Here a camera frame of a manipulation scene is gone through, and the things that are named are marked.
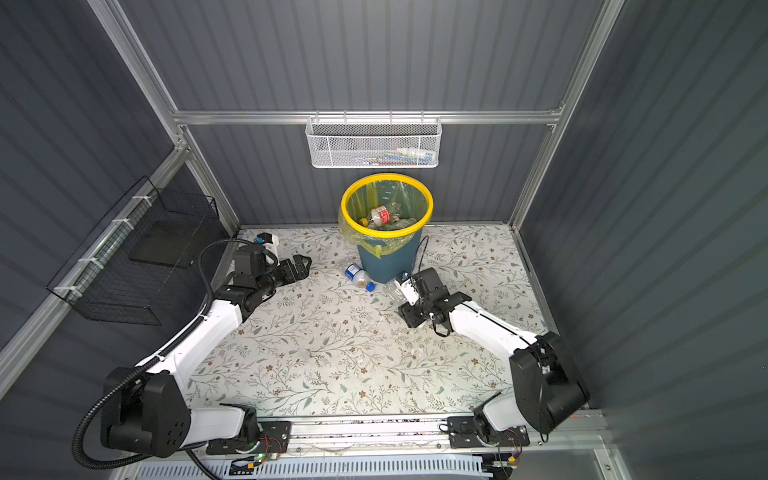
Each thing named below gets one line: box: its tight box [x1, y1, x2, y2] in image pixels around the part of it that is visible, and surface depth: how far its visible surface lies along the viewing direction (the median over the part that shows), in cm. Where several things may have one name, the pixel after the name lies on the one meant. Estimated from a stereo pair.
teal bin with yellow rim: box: [338, 173, 434, 285], surface depth 96 cm
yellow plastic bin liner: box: [338, 180, 428, 259], surface depth 98 cm
